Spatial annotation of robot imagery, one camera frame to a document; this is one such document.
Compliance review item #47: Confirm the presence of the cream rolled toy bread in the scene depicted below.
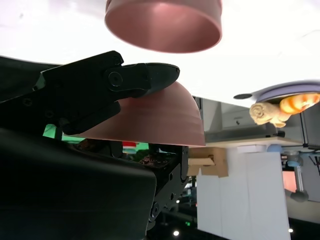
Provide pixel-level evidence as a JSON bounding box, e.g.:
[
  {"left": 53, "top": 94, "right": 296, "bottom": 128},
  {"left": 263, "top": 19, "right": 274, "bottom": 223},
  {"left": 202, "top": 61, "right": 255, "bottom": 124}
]
[{"left": 249, "top": 101, "right": 288, "bottom": 129}]

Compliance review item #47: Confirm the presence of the gray metal cabinet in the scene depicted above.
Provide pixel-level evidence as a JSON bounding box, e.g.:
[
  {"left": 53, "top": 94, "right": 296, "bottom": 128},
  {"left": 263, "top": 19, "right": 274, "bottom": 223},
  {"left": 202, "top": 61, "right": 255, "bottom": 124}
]
[{"left": 193, "top": 96, "right": 308, "bottom": 148}]

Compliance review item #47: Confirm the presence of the brown cardboard box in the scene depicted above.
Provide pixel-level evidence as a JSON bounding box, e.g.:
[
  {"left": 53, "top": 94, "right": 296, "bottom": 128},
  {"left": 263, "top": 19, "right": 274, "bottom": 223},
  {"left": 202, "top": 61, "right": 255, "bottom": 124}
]
[{"left": 186, "top": 146, "right": 230, "bottom": 179}]

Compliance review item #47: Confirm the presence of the white partition panel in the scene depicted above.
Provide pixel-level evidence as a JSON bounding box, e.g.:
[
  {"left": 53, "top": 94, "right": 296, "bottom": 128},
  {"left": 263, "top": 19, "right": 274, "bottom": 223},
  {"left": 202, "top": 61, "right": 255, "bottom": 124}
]
[{"left": 196, "top": 144, "right": 292, "bottom": 240}]

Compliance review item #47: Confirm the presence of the black round table grommet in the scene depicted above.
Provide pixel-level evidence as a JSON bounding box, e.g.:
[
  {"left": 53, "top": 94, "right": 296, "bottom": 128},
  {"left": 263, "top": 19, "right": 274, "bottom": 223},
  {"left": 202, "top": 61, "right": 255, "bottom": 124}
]
[{"left": 233, "top": 92, "right": 254, "bottom": 100}]

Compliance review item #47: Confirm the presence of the pink plastic bowl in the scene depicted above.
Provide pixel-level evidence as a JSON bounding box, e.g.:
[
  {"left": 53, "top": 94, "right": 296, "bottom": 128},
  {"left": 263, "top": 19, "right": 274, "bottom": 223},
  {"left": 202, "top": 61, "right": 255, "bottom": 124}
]
[
  {"left": 72, "top": 81, "right": 207, "bottom": 148},
  {"left": 104, "top": 0, "right": 223, "bottom": 54}
]

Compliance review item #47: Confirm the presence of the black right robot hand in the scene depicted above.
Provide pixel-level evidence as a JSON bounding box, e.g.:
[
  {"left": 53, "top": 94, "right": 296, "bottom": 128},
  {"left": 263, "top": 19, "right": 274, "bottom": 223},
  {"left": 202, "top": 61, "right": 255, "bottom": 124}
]
[{"left": 0, "top": 50, "right": 190, "bottom": 240}]

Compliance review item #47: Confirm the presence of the purple plate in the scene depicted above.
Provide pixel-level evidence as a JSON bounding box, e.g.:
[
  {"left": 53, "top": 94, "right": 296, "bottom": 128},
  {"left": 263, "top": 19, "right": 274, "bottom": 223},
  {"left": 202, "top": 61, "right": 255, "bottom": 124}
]
[{"left": 258, "top": 79, "right": 320, "bottom": 102}]

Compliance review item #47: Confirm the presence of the green cloth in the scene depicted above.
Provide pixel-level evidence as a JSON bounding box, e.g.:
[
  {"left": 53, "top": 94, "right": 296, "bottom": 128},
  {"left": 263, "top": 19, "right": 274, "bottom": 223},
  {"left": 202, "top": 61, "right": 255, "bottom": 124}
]
[{"left": 42, "top": 123, "right": 87, "bottom": 139}]

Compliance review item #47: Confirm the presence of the small red object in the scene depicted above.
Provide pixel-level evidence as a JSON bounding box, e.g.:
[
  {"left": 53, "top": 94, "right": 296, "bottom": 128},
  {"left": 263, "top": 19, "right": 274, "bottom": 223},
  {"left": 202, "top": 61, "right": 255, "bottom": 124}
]
[{"left": 122, "top": 141, "right": 137, "bottom": 154}]

